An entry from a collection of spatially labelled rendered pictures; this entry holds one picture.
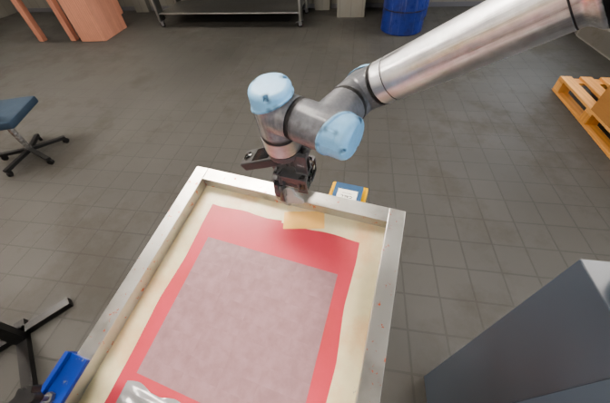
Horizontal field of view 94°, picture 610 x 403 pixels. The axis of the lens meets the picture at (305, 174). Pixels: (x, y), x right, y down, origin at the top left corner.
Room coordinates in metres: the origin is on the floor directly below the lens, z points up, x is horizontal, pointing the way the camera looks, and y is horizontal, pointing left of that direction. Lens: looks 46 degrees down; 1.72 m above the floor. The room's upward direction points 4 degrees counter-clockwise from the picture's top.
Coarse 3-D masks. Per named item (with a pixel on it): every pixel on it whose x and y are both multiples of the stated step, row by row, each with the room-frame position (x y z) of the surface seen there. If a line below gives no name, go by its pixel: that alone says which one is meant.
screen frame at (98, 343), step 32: (192, 192) 0.52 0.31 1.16; (256, 192) 0.50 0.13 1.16; (160, 224) 0.43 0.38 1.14; (384, 224) 0.38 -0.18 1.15; (160, 256) 0.36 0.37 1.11; (384, 256) 0.29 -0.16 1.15; (128, 288) 0.28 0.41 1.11; (384, 288) 0.23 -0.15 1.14; (384, 320) 0.17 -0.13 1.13; (96, 352) 0.16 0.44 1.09; (384, 352) 0.12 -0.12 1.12
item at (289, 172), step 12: (300, 156) 0.42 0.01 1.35; (312, 156) 0.47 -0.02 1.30; (276, 168) 0.45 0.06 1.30; (288, 168) 0.44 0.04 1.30; (300, 168) 0.42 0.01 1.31; (312, 168) 0.44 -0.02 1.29; (276, 180) 0.43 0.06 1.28; (288, 180) 0.42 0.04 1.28; (300, 180) 0.41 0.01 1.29; (312, 180) 0.44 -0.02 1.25
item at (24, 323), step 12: (48, 312) 0.67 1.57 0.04; (60, 312) 0.67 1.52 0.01; (0, 324) 0.56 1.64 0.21; (24, 324) 0.61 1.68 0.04; (36, 324) 0.61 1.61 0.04; (0, 336) 0.51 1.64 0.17; (12, 336) 0.52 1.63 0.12; (24, 336) 0.54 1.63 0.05; (0, 348) 0.50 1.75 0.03; (24, 348) 0.48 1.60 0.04; (24, 360) 0.42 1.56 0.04; (24, 372) 0.37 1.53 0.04; (24, 384) 0.32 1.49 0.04; (36, 384) 0.32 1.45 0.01
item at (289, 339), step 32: (288, 256) 0.33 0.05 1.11; (320, 256) 0.33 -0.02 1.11; (352, 256) 0.32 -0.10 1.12; (256, 288) 0.27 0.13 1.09; (288, 288) 0.26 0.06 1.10; (320, 288) 0.26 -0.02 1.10; (256, 320) 0.20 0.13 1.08; (288, 320) 0.20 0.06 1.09; (320, 320) 0.19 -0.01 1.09; (256, 352) 0.15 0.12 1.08; (288, 352) 0.14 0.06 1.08; (320, 352) 0.14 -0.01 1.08; (224, 384) 0.10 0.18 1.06; (256, 384) 0.10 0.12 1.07; (288, 384) 0.09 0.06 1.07; (320, 384) 0.09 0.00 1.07
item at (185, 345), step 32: (224, 224) 0.44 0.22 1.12; (256, 224) 0.43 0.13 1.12; (192, 256) 0.36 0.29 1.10; (224, 256) 0.35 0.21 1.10; (256, 256) 0.34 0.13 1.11; (192, 288) 0.28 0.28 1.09; (224, 288) 0.28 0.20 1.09; (160, 320) 0.22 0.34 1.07; (192, 320) 0.22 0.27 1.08; (224, 320) 0.21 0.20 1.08; (160, 352) 0.16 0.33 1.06; (192, 352) 0.16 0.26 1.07; (224, 352) 0.15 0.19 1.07; (160, 384) 0.11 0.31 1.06; (192, 384) 0.10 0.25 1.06
